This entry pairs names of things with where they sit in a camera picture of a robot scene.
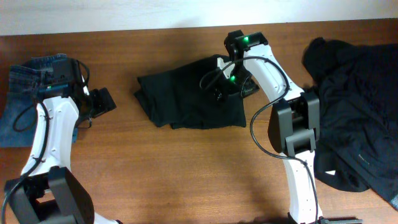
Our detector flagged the folded blue jeans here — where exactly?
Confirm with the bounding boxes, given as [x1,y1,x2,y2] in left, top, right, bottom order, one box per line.
[1,54,85,147]

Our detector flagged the black jacket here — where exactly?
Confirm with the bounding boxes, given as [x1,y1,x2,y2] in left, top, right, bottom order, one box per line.
[302,37,397,207]

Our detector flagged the right black camera cable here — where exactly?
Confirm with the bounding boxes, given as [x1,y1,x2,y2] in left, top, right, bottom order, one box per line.
[198,55,321,224]

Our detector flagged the black trousers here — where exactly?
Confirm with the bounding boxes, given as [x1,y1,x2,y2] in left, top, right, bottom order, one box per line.
[134,55,246,129]

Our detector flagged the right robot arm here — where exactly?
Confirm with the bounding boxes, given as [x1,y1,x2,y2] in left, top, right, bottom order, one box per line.
[200,30,362,223]

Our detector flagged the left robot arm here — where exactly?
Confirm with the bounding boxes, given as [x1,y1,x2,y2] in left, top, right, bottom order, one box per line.
[1,54,116,223]

